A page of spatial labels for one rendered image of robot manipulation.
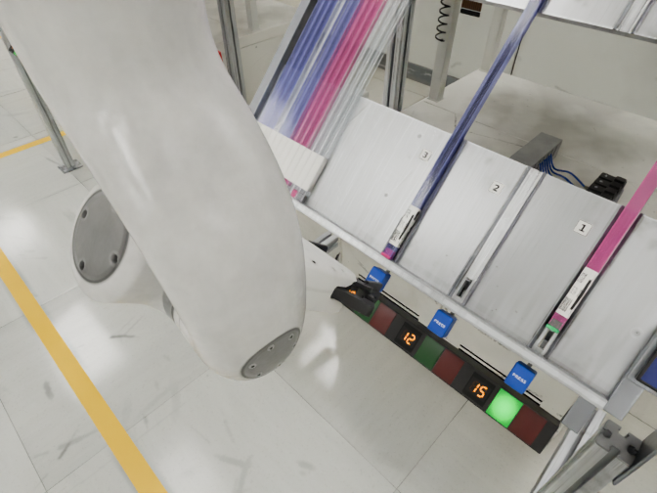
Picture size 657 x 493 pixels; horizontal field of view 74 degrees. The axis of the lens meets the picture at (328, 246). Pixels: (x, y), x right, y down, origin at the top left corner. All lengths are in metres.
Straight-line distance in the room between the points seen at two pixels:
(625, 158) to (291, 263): 1.04
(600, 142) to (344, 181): 0.74
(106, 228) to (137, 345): 1.22
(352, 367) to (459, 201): 0.84
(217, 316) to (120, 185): 0.08
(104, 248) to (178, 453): 1.04
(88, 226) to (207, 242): 0.12
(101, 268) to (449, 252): 0.43
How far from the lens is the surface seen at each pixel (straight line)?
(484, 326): 0.57
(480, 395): 0.61
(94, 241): 0.31
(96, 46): 0.21
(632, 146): 1.28
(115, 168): 0.22
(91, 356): 1.55
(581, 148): 1.20
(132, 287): 0.29
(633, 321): 0.58
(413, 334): 0.63
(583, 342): 0.58
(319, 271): 0.41
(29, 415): 1.52
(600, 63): 2.51
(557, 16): 0.68
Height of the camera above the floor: 1.17
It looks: 44 degrees down
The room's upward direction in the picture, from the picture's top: straight up
